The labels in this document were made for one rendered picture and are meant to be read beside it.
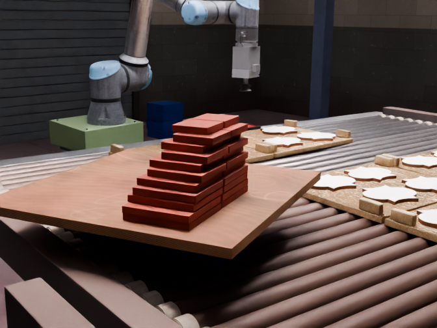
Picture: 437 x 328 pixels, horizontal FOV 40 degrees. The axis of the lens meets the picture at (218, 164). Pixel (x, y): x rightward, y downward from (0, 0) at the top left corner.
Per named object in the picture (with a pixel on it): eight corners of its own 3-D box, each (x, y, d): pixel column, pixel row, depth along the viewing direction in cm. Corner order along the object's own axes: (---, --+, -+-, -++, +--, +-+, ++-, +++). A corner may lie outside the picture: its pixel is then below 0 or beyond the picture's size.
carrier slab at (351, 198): (276, 188, 163) (276, 172, 162) (374, 167, 187) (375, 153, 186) (381, 224, 136) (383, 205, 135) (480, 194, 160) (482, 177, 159)
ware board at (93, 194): (-25, 211, 108) (-26, 202, 108) (127, 155, 153) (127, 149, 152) (231, 259, 89) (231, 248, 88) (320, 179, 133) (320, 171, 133)
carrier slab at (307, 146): (207, 140, 223) (207, 136, 223) (284, 128, 249) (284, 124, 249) (276, 158, 197) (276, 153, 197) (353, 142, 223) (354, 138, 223)
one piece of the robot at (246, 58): (256, 36, 196) (255, 86, 200) (268, 35, 204) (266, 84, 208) (230, 35, 201) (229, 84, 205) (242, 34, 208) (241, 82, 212)
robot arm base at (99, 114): (79, 122, 235) (77, 96, 233) (109, 116, 246) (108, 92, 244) (103, 127, 226) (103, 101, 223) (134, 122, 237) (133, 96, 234)
